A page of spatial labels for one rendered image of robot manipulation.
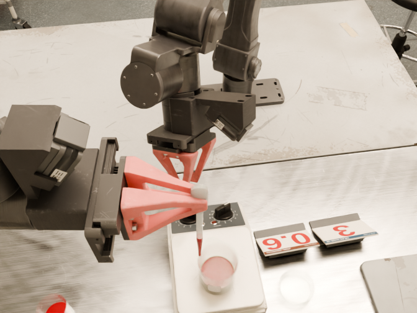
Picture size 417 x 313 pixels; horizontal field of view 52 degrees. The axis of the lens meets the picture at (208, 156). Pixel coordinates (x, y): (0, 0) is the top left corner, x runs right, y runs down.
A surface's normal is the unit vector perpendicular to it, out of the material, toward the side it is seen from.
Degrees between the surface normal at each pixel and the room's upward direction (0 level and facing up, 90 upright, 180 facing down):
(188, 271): 0
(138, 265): 0
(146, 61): 63
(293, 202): 0
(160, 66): 90
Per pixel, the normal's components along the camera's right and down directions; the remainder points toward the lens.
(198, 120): 0.88, 0.15
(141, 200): 0.37, -0.54
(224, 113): -0.48, 0.37
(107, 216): 0.01, -0.58
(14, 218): 0.00, 0.54
